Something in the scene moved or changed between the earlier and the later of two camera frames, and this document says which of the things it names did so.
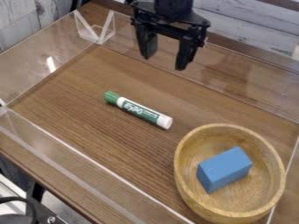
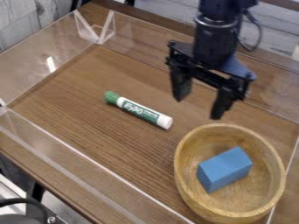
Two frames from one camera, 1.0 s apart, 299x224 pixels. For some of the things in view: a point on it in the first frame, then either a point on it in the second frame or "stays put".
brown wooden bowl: [248, 197] stays put
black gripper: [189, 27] -> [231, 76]
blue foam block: [223, 170] stays put
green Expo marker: [139, 110] stays put
